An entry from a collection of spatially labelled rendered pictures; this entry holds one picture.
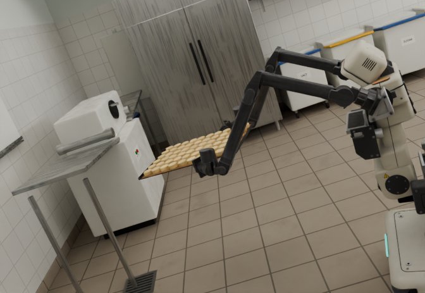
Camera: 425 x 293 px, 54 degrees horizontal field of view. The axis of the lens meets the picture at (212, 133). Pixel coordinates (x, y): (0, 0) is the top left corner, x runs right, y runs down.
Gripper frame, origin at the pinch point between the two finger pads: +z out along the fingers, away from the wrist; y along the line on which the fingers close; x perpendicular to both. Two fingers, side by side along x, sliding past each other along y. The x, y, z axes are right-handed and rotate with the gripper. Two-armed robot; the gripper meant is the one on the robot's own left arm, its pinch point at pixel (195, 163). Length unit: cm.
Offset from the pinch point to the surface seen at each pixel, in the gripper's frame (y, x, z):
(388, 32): 37, 331, 180
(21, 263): 50, -118, 142
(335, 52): 35, 272, 207
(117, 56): -59, 65, 368
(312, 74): 49, 241, 223
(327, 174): 100, 130, 91
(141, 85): -11, 77, 364
